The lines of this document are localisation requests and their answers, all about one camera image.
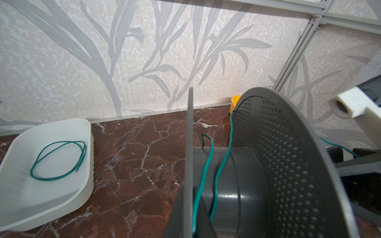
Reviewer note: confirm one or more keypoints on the yellow plastic bin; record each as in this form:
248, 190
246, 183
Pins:
234, 100

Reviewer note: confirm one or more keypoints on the white wire basket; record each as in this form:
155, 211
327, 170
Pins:
371, 70

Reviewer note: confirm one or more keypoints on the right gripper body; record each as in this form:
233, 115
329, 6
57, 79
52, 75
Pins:
361, 178

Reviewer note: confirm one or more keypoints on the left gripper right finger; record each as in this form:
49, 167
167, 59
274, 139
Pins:
204, 228

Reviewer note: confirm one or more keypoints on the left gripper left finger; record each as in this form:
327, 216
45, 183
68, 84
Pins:
174, 227

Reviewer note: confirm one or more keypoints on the white plastic bin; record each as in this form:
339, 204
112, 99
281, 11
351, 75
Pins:
47, 173

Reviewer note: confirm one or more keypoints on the grey perforated spool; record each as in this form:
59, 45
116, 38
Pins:
274, 179

